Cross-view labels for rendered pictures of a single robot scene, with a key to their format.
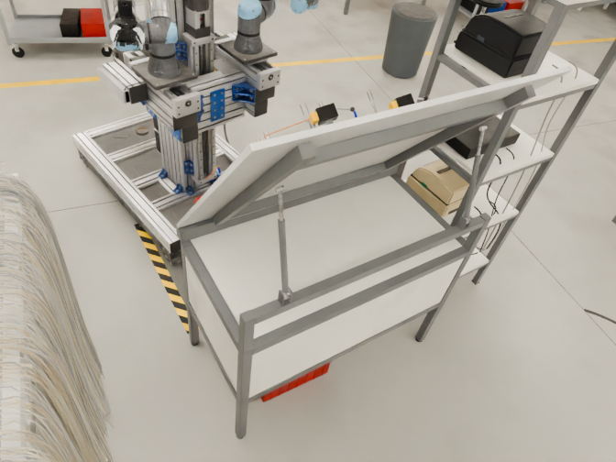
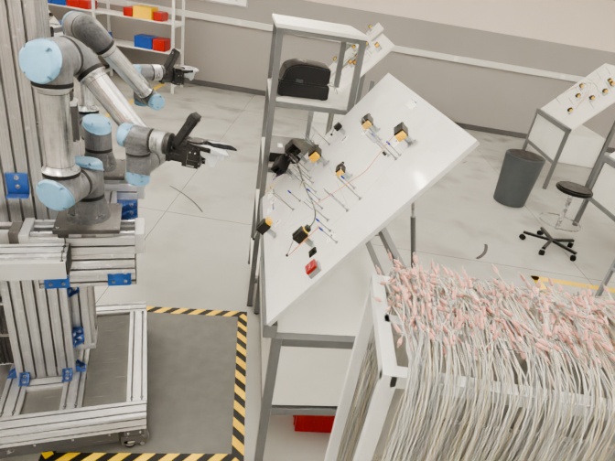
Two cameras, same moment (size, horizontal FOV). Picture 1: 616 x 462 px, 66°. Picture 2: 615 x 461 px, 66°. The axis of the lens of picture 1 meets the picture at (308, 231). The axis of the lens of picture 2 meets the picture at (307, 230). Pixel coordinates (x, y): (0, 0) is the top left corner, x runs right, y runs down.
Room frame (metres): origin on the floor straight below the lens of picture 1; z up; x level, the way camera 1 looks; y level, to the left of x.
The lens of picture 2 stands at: (0.58, 1.76, 2.07)
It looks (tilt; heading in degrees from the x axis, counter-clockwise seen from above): 28 degrees down; 298
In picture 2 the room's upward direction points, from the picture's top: 10 degrees clockwise
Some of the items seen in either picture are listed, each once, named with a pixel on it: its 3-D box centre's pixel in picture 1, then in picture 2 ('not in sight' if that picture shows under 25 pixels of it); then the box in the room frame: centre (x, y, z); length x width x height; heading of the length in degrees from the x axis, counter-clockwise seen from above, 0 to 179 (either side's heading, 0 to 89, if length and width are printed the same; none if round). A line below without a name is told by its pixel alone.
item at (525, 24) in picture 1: (503, 38); (302, 78); (2.10, -0.67, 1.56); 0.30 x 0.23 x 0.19; 40
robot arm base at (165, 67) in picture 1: (163, 60); (88, 203); (2.04, 0.80, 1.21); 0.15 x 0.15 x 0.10
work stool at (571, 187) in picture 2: not in sight; (558, 217); (0.52, -3.35, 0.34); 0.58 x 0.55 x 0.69; 100
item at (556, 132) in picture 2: not in sight; (575, 124); (0.78, -6.00, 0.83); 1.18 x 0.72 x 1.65; 118
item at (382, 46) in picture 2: not in sight; (340, 111); (3.00, -3.03, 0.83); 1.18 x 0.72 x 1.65; 120
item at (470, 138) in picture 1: (469, 127); (290, 150); (2.13, -0.70, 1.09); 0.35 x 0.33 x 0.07; 129
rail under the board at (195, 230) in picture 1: (299, 195); (266, 253); (1.70, 0.07, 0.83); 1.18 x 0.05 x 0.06; 129
